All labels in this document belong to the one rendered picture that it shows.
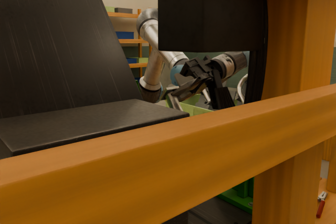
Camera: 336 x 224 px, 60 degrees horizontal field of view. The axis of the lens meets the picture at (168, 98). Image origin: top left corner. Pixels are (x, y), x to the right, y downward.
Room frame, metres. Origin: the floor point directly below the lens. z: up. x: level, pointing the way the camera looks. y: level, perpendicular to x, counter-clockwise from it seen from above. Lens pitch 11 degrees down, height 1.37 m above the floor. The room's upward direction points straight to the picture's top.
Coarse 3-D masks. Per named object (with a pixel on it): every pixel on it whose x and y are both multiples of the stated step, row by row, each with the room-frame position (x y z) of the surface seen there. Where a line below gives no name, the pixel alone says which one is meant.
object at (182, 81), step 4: (176, 76) 0.80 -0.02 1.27; (180, 76) 0.80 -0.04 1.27; (184, 76) 0.81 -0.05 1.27; (188, 76) 0.82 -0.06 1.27; (176, 80) 0.79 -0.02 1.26; (180, 80) 0.79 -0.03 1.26; (184, 80) 0.80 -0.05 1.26; (188, 80) 0.80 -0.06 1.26; (180, 84) 0.78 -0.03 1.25; (184, 84) 0.78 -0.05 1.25; (188, 84) 0.78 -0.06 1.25; (196, 84) 0.80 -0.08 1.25; (180, 88) 0.77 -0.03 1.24; (184, 88) 0.77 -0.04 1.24; (188, 88) 0.78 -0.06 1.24; (192, 88) 0.80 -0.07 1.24; (172, 92) 0.76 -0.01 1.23; (176, 92) 0.76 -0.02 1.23; (180, 92) 0.77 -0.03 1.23; (184, 92) 0.78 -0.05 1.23
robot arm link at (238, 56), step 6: (228, 54) 0.93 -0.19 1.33; (234, 54) 0.94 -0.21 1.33; (240, 54) 0.95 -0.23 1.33; (246, 54) 0.96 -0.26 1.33; (234, 60) 0.92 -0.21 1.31; (240, 60) 0.94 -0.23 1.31; (246, 60) 0.95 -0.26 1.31; (234, 66) 0.92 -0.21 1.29; (240, 66) 0.94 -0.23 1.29; (246, 66) 0.97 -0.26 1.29; (234, 72) 0.94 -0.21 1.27
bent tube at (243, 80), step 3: (246, 75) 1.88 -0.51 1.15; (243, 78) 1.89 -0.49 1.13; (246, 78) 1.88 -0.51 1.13; (240, 81) 1.89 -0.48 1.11; (243, 81) 1.89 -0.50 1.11; (240, 84) 1.89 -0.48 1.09; (237, 87) 1.89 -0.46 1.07; (240, 87) 1.89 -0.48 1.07; (237, 90) 1.88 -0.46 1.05; (240, 90) 1.87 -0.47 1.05; (237, 93) 1.87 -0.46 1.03; (240, 93) 1.86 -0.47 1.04; (240, 96) 1.84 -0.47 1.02; (243, 96) 1.84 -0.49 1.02; (240, 99) 1.83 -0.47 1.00; (243, 99) 1.82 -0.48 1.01; (243, 102) 1.80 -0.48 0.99
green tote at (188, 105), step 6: (192, 96) 2.23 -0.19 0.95; (198, 96) 2.26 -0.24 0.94; (180, 102) 1.94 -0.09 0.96; (186, 102) 2.19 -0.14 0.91; (192, 102) 2.23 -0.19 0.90; (234, 102) 2.07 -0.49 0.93; (186, 108) 1.89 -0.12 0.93; (192, 108) 1.83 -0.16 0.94; (198, 108) 1.79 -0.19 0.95; (204, 108) 1.76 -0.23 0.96; (192, 114) 1.84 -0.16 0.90
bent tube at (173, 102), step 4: (168, 88) 0.76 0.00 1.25; (172, 88) 0.76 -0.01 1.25; (176, 88) 0.77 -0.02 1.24; (164, 92) 0.77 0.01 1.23; (168, 92) 0.77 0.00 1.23; (160, 96) 0.79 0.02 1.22; (164, 96) 0.78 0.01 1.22; (168, 96) 0.77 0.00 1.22; (172, 96) 0.76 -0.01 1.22; (176, 96) 0.77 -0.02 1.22; (168, 100) 0.76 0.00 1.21; (172, 100) 0.76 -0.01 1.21; (176, 100) 0.76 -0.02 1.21; (168, 104) 0.76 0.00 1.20; (172, 104) 0.75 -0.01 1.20; (176, 104) 0.75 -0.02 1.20; (176, 108) 0.74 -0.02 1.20; (180, 108) 0.75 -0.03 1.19
